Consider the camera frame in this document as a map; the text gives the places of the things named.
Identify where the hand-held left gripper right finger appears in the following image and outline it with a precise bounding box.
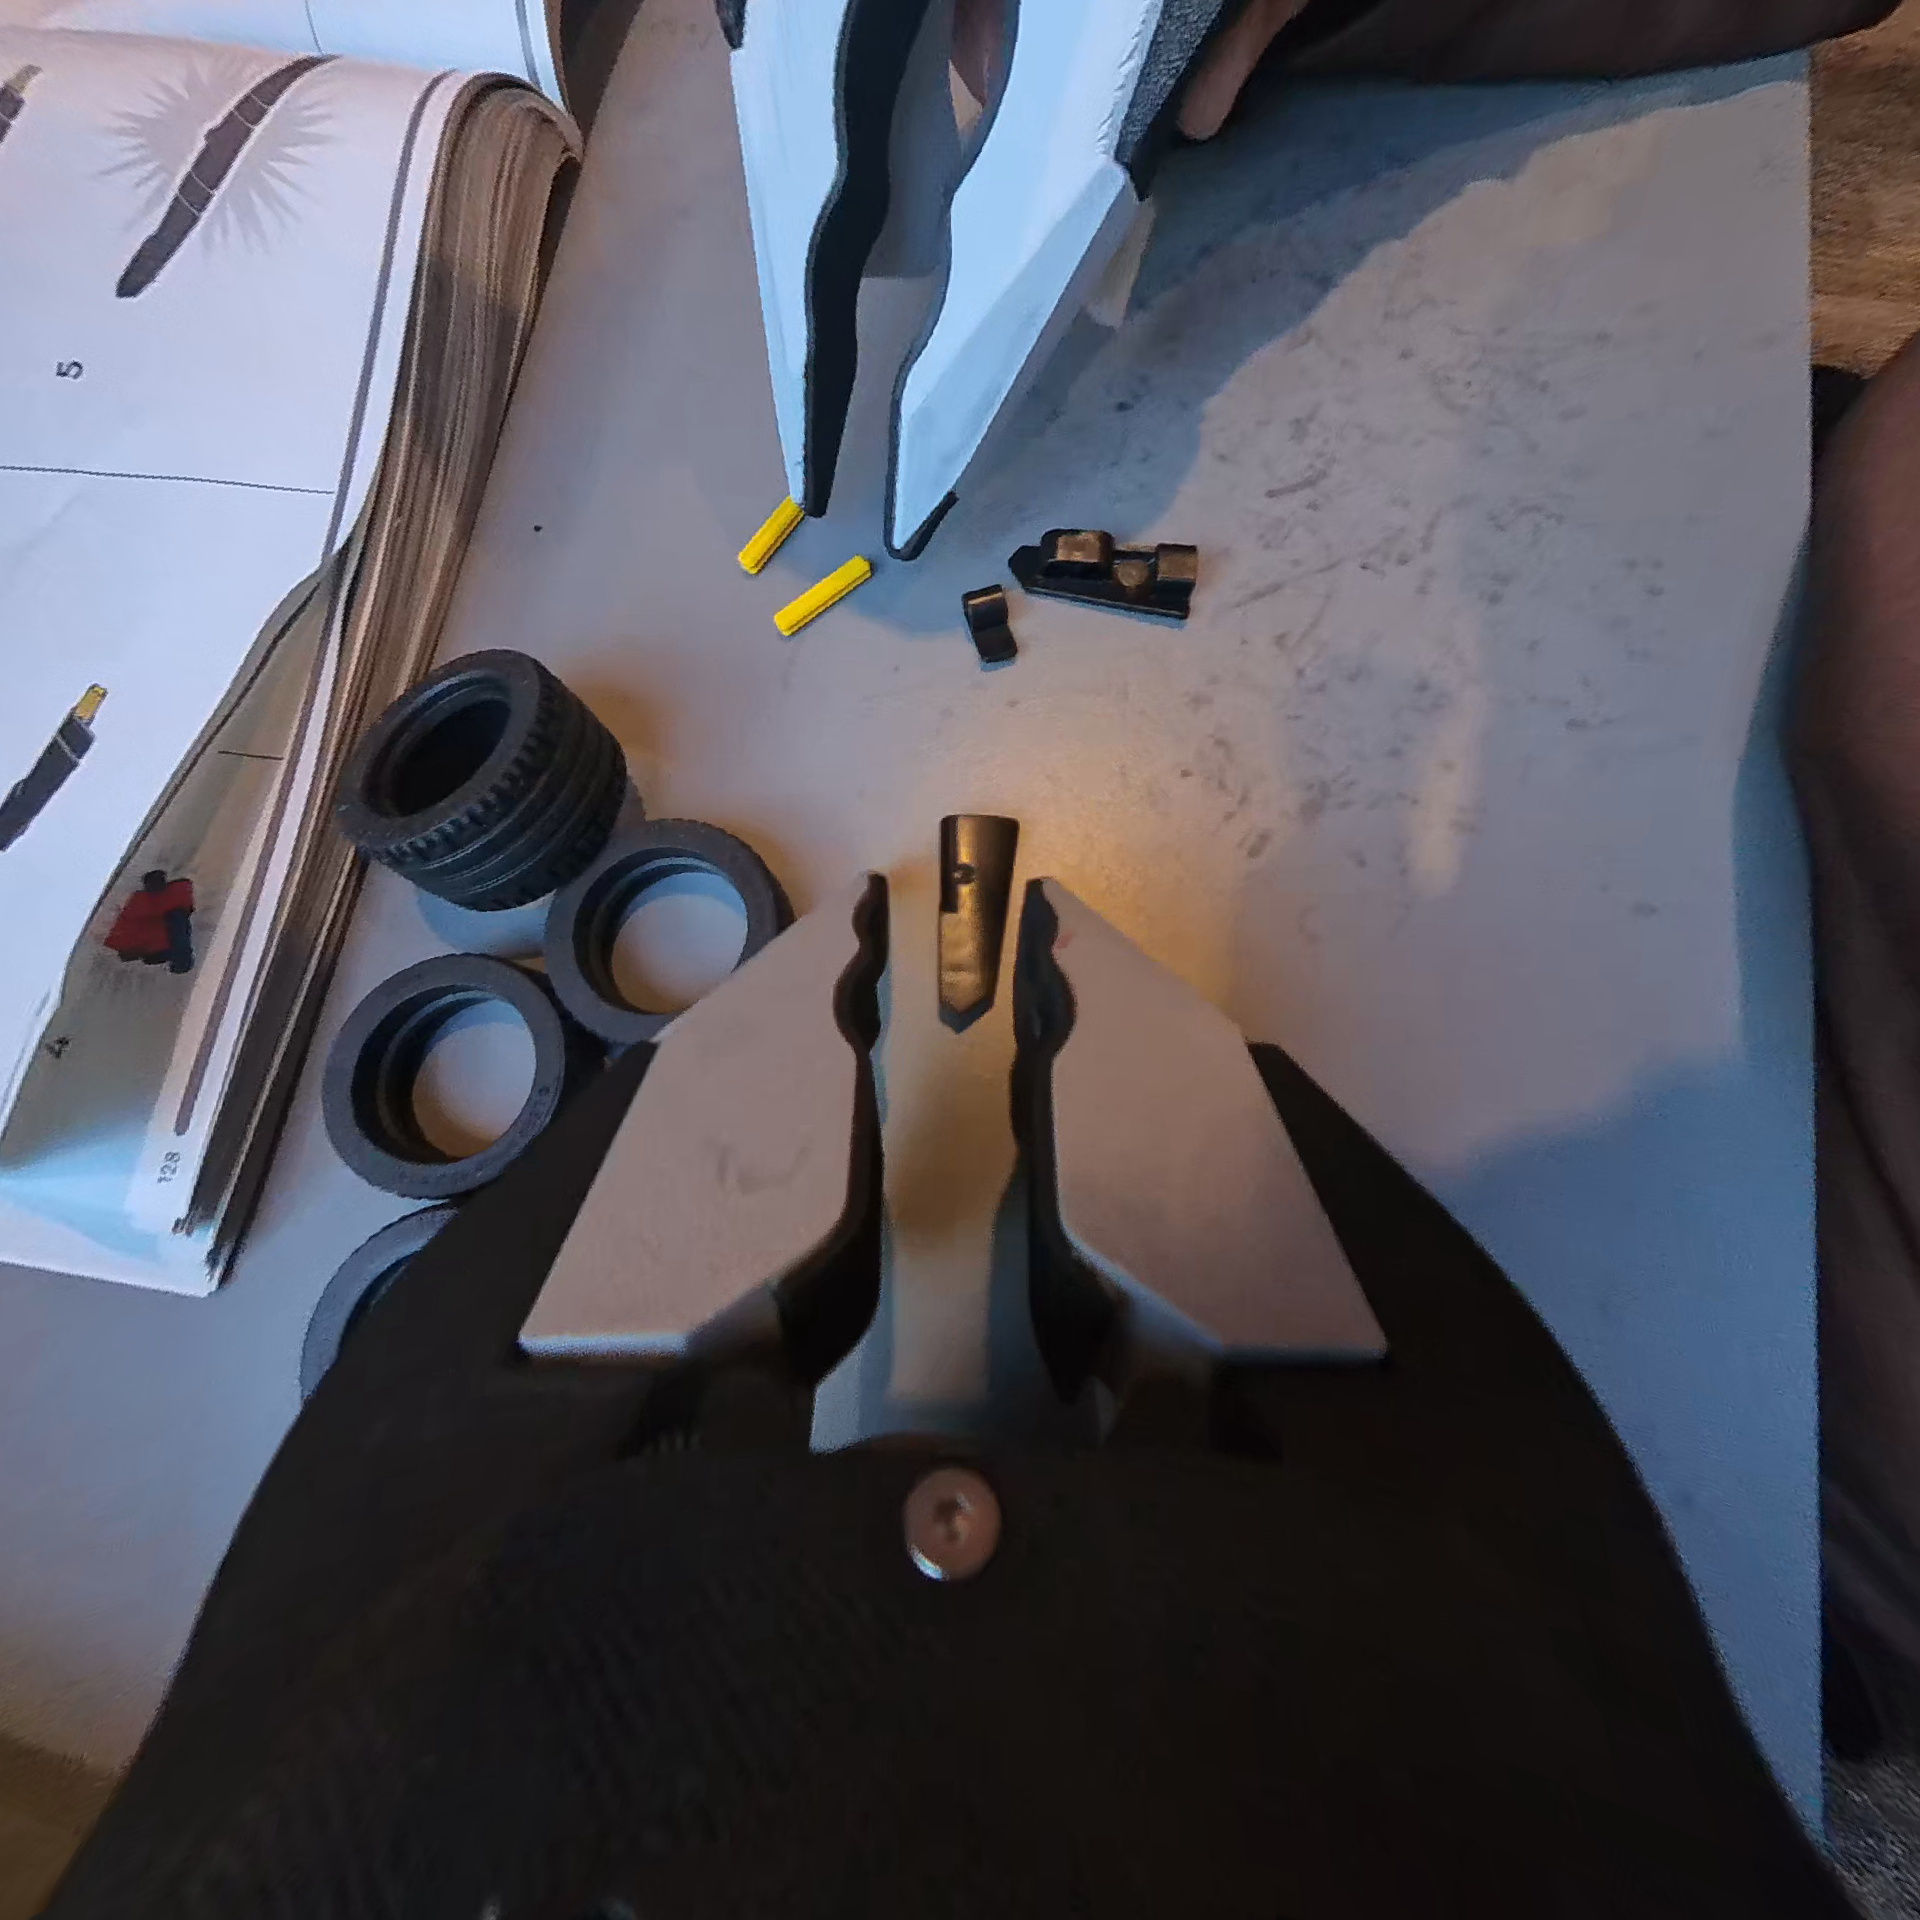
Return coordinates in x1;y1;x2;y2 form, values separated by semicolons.
1013;878;1387;1404

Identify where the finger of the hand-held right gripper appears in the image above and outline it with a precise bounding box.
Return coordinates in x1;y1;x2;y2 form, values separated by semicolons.
888;0;1168;563
729;0;968;519

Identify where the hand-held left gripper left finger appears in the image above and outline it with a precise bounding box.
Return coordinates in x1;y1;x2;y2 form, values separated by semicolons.
520;871;895;1387

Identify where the black brick piece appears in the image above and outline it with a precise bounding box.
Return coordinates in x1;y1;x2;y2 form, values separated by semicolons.
937;814;1022;1039
1011;528;1203;622

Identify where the black rubber tyre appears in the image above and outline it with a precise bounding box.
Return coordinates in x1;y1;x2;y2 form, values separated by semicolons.
300;1199;460;1404
332;647;629;912
542;819;795;1047
324;952;566;1204

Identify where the grey desk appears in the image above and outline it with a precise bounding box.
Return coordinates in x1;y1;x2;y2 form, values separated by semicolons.
0;0;1826;1831

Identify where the person's right hand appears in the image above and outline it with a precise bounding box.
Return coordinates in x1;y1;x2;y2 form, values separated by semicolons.
1179;0;1322;145

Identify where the person's brown clothing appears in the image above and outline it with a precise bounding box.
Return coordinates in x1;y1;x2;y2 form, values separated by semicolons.
1785;359;1920;1756

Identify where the building instruction booklet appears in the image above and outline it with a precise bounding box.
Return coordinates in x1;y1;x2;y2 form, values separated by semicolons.
0;0;587;1300

